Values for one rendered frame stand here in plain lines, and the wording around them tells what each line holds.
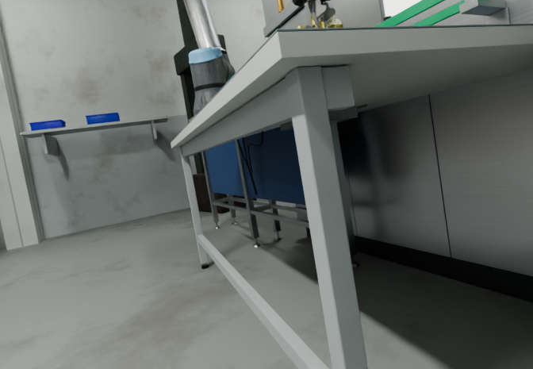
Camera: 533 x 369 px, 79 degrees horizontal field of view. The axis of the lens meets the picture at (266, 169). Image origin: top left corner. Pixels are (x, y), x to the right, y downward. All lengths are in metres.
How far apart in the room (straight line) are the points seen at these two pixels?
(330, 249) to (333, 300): 0.07
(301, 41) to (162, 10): 4.75
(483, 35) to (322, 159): 0.34
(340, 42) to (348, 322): 0.39
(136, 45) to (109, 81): 0.61
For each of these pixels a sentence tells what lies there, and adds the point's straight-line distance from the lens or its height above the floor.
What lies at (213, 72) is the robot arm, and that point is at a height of 0.90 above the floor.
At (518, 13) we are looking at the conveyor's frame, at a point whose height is 0.82.
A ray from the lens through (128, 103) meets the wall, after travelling 4.71.
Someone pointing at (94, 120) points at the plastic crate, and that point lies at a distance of 4.15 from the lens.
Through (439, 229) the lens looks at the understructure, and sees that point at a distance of 1.41.
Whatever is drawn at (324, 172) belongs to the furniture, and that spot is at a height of 0.57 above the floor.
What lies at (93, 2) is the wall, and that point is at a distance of 5.14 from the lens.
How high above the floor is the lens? 0.61
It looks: 3 degrees down
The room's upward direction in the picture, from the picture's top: 10 degrees counter-clockwise
